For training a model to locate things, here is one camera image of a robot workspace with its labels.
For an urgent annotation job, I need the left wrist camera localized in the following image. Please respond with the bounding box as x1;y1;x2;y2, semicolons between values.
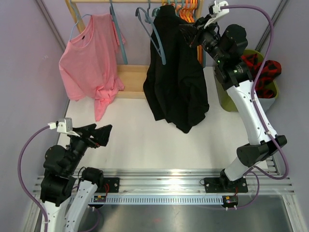
47;118;80;137

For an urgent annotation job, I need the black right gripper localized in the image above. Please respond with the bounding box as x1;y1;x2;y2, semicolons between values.
179;14;227;66

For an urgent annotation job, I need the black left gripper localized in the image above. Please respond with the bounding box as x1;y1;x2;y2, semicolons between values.
66;123;112;174

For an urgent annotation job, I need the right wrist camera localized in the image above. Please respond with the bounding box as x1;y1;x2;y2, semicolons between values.
204;0;229;29

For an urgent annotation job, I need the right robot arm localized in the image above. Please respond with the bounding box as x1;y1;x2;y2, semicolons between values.
180;17;287;193

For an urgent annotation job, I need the wooden rack frame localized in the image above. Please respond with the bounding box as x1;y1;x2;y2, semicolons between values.
66;0;204;99

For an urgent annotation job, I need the light blue wire hanger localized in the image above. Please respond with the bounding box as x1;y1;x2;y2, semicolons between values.
68;0;91;40

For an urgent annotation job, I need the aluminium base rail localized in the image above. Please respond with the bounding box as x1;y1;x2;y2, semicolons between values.
30;169;295;195

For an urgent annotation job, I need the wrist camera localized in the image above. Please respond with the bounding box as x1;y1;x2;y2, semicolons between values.
204;0;229;29
47;118;80;137

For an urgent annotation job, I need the green plastic basket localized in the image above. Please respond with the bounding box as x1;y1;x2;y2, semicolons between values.
215;50;279;112

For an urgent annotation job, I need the orange plastic hanger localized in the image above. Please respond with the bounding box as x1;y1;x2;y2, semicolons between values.
173;0;203;66

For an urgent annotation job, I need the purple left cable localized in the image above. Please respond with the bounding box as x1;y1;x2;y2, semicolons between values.
17;125;50;232

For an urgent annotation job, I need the aluminium corner profile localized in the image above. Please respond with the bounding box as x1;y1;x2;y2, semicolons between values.
35;0;66;51
254;0;290;52

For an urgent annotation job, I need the aluminium corner profile left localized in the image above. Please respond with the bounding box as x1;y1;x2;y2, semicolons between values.
35;0;66;51

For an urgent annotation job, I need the red black plaid shirt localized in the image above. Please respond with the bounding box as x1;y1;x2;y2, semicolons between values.
241;54;282;98

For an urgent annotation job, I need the pink t-shirt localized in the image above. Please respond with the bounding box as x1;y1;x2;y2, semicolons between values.
59;14;125;121

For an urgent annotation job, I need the white slotted cable duct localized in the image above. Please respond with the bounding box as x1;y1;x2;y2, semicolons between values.
88;194;223;205

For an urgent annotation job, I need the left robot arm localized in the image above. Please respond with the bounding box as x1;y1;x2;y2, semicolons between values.
40;121;112;232

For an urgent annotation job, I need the aluminium corner profile right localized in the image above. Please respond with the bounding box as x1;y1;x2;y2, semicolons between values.
254;0;290;52

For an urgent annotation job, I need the wooden clothes rail rod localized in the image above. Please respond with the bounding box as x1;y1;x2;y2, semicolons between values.
71;0;171;3

